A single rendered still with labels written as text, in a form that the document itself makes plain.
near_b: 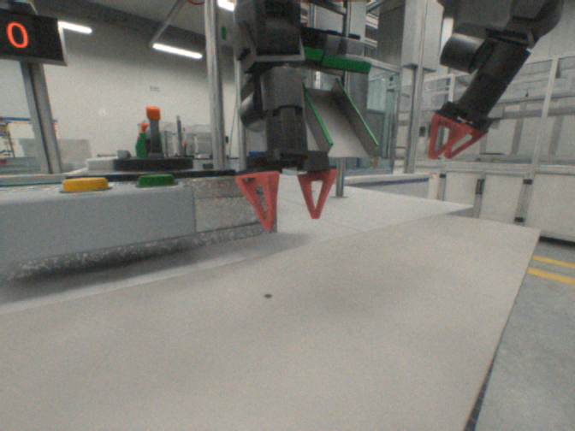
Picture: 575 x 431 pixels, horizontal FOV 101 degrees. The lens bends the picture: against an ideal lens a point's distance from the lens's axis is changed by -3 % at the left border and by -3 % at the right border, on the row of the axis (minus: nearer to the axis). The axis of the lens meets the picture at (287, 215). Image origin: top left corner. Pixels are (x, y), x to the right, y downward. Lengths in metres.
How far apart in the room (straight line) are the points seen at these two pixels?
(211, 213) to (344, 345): 0.27
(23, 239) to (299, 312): 0.26
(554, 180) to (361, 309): 3.90
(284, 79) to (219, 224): 0.22
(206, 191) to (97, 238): 0.15
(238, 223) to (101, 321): 0.23
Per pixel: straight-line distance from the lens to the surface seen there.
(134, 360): 0.22
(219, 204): 0.39
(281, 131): 0.34
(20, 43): 0.69
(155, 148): 0.49
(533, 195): 4.11
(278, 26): 0.38
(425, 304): 0.28
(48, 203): 0.31
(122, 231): 0.31
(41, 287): 0.38
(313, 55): 0.61
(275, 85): 0.35
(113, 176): 0.43
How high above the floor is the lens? 1.00
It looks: 14 degrees down
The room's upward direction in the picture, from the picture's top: straight up
